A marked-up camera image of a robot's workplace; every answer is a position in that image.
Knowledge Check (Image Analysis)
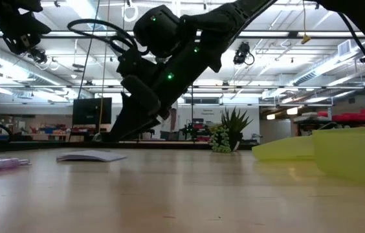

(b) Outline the white notepad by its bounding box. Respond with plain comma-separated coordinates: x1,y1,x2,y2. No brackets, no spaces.
56,149,128,163

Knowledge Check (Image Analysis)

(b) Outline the yellow transparent pencil case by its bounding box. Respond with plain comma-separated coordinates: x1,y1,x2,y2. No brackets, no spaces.
252,125,365,187

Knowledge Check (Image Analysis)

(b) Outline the yellow hanging cord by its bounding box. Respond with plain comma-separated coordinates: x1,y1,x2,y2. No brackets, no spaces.
301,0,312,45

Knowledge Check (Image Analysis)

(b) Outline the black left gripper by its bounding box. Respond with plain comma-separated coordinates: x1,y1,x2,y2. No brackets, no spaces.
0,11,52,56

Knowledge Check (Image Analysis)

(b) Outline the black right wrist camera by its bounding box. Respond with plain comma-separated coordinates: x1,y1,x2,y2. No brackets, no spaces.
116,47,153,82

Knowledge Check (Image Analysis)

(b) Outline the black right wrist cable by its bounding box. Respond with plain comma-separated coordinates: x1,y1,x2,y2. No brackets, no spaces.
67,18,138,56

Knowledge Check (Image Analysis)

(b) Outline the black aluminium table frame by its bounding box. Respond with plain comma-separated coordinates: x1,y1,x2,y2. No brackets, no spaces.
0,139,261,153

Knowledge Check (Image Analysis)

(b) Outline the potted succulent plant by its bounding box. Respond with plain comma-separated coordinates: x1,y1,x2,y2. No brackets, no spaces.
208,106,254,154

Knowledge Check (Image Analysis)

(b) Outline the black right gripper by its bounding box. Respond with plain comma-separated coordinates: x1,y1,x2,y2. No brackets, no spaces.
109,54,192,142

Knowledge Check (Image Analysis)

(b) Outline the black overhead camera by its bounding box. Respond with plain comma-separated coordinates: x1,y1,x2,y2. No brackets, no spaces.
233,41,255,65

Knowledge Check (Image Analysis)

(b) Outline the black monitor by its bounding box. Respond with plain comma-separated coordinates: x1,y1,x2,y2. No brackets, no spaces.
72,96,113,126

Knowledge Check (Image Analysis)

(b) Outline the shelf rack with bins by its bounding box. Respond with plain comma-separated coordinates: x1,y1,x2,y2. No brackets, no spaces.
293,107,365,137

